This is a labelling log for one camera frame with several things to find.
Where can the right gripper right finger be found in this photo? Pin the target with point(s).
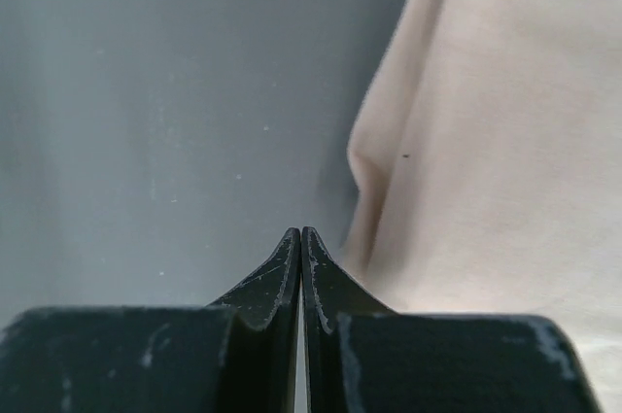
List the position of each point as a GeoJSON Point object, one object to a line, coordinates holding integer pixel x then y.
{"type": "Point", "coordinates": [364, 357]}

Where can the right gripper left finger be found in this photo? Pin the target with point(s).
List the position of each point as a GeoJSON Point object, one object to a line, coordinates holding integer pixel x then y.
{"type": "Point", "coordinates": [236, 354]}

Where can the beige t shirt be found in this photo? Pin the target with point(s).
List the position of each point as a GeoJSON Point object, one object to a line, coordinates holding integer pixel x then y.
{"type": "Point", "coordinates": [487, 154]}

